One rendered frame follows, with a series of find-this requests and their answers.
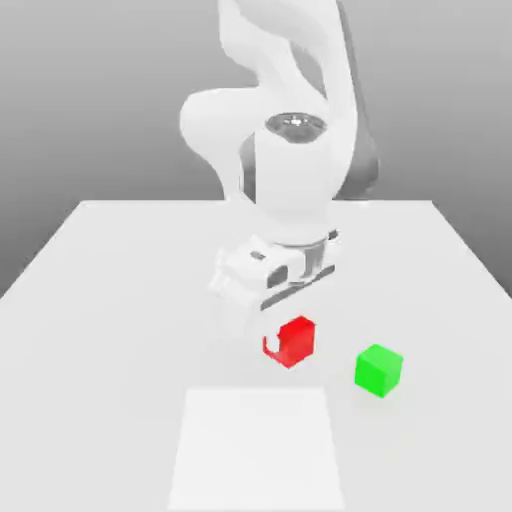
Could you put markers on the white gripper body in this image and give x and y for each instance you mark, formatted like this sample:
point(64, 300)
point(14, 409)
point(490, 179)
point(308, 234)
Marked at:
point(296, 298)

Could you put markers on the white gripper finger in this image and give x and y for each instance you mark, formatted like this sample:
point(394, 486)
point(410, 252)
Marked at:
point(272, 339)

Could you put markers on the small red cube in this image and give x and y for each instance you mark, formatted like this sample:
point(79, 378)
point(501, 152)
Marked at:
point(298, 342)

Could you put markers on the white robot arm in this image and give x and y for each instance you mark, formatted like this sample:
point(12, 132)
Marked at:
point(292, 180)

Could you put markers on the small green cube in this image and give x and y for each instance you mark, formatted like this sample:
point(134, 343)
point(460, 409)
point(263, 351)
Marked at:
point(379, 370)

